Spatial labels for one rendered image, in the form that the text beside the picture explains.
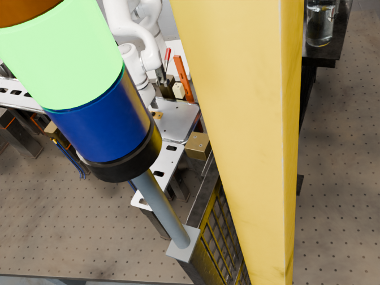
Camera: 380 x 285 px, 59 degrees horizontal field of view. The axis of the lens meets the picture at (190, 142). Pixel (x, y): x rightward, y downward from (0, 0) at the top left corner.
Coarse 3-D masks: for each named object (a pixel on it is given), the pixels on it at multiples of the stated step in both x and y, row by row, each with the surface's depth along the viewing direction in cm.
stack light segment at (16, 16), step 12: (0, 0) 16; (12, 0) 16; (24, 0) 17; (36, 0) 17; (48, 0) 17; (60, 0) 18; (0, 12) 17; (12, 12) 17; (24, 12) 17; (36, 12) 17; (0, 24) 17; (12, 24) 17
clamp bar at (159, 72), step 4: (160, 68) 141; (156, 72) 144; (160, 72) 144; (164, 72) 144; (156, 76) 145; (160, 76) 146; (164, 76) 144; (160, 80) 148; (164, 80) 145; (160, 84) 148; (164, 84) 147
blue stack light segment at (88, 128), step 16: (128, 80) 24; (112, 96) 23; (128, 96) 24; (48, 112) 23; (64, 112) 22; (80, 112) 22; (96, 112) 23; (112, 112) 24; (128, 112) 25; (144, 112) 27; (64, 128) 24; (80, 128) 24; (96, 128) 24; (112, 128) 24; (128, 128) 25; (144, 128) 27; (80, 144) 25; (96, 144) 25; (112, 144) 25; (128, 144) 26; (96, 160) 27; (112, 160) 27
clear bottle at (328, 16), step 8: (312, 0) 76; (320, 0) 75; (328, 0) 75; (336, 0) 77; (312, 8) 78; (320, 8) 77; (328, 8) 77; (312, 16) 79; (320, 16) 78; (328, 16) 78; (312, 24) 81; (320, 24) 80; (328, 24) 80; (312, 32) 83; (320, 32) 82; (328, 32) 82; (312, 40) 84; (320, 40) 83; (328, 40) 84
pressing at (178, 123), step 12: (0, 84) 186; (12, 84) 184; (0, 96) 179; (12, 96) 177; (24, 108) 169; (36, 108) 166; (168, 108) 146; (180, 108) 144; (192, 108) 143; (156, 120) 143; (168, 120) 141; (180, 120) 140; (192, 120) 138; (168, 132) 137; (180, 132) 136; (180, 144) 133
